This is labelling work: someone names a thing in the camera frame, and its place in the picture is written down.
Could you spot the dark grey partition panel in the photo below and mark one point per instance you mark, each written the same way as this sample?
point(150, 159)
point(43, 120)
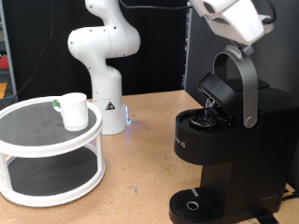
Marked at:
point(286, 62)

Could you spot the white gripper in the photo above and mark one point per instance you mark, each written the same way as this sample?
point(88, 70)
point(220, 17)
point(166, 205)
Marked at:
point(236, 21)

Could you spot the black backdrop curtain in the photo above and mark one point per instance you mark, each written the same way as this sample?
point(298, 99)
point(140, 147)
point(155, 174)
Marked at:
point(155, 62)

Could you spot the black Keurig coffee machine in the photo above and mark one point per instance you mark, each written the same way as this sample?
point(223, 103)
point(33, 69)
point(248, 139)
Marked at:
point(249, 155)

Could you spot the red background object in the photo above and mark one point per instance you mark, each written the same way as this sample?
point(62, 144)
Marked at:
point(3, 62)

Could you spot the grey metal shelf post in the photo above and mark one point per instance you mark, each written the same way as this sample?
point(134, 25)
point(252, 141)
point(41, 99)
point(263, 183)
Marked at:
point(12, 74)

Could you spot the white two-tier turntable shelf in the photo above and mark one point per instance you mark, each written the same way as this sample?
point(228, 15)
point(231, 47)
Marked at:
point(37, 130)

